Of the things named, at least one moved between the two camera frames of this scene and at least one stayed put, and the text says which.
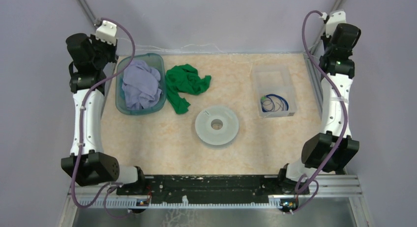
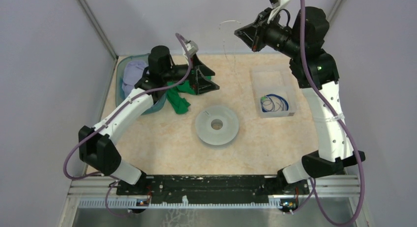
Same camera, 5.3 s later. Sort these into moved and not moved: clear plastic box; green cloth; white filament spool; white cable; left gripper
Moved: white cable; left gripper
Not moved: green cloth; clear plastic box; white filament spool
